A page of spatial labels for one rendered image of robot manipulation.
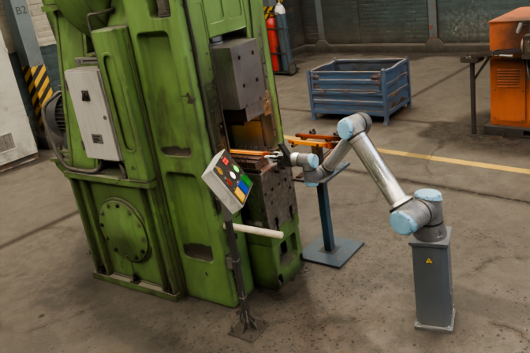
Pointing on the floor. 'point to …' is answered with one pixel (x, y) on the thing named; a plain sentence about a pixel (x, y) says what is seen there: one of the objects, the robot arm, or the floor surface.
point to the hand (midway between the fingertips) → (267, 154)
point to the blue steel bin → (360, 87)
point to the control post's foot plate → (248, 329)
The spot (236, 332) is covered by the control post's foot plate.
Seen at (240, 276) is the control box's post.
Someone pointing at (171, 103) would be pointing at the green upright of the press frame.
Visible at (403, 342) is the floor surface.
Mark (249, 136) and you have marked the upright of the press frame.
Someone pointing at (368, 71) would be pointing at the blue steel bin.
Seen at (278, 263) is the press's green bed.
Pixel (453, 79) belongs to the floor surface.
